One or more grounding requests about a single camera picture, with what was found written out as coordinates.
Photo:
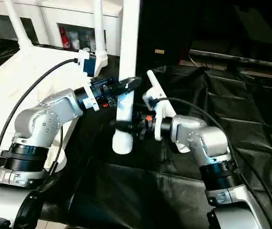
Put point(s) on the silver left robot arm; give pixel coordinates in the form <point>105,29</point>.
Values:
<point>43,119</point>

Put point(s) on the white glass-door cabinet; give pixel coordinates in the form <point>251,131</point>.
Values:
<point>47,14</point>

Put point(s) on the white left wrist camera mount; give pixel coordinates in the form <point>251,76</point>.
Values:
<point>89,103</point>

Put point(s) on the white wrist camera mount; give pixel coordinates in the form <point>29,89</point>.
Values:
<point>89,103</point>
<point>158,124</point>

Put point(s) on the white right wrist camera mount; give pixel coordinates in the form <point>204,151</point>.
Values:
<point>158,124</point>

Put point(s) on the black speaker with gold label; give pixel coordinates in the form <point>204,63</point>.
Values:
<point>197,23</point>

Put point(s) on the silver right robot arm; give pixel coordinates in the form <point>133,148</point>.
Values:
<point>204,140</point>

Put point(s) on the white plastic table top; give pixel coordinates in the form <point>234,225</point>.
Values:
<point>7,71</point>

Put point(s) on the dark low bench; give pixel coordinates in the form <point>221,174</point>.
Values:
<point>240,58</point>

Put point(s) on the black mat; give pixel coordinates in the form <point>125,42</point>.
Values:
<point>221,107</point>

